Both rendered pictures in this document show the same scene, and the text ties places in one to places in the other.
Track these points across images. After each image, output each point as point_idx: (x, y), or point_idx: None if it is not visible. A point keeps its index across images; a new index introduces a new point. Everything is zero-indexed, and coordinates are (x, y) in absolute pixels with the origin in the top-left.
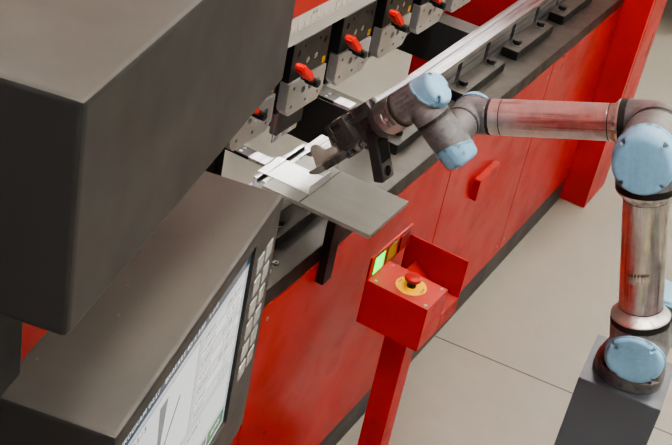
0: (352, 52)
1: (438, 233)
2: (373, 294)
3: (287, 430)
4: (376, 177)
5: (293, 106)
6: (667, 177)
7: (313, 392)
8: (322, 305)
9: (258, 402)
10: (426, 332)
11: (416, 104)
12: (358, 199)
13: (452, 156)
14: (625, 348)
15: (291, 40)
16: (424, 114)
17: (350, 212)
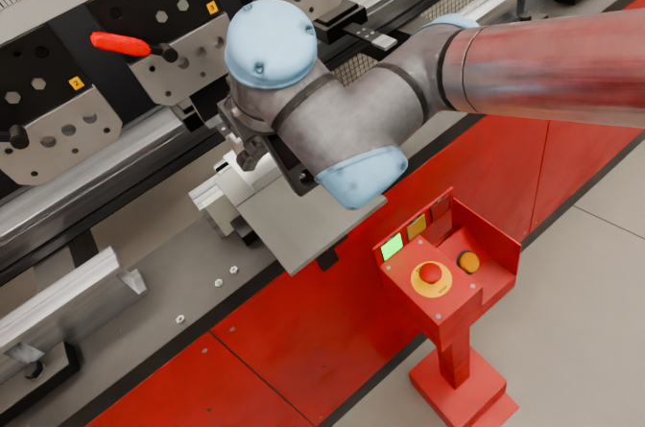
0: None
1: (551, 144)
2: (388, 281)
3: (366, 345)
4: (292, 188)
5: (176, 90)
6: None
7: (393, 313)
8: (355, 271)
9: (289, 364)
10: (454, 333)
11: (239, 85)
12: (314, 198)
13: (334, 190)
14: None
15: None
16: (259, 106)
17: (289, 225)
